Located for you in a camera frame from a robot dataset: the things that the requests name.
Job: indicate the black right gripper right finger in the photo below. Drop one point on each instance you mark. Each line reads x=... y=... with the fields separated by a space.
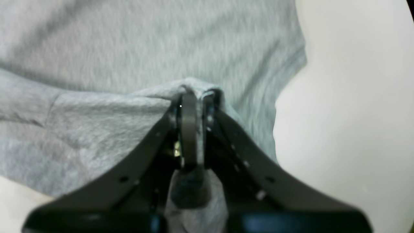
x=260 y=196

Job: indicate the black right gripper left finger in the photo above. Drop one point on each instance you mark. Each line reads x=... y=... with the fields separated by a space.
x=131 y=197

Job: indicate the grey T-shirt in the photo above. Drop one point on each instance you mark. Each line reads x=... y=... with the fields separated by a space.
x=83 y=81

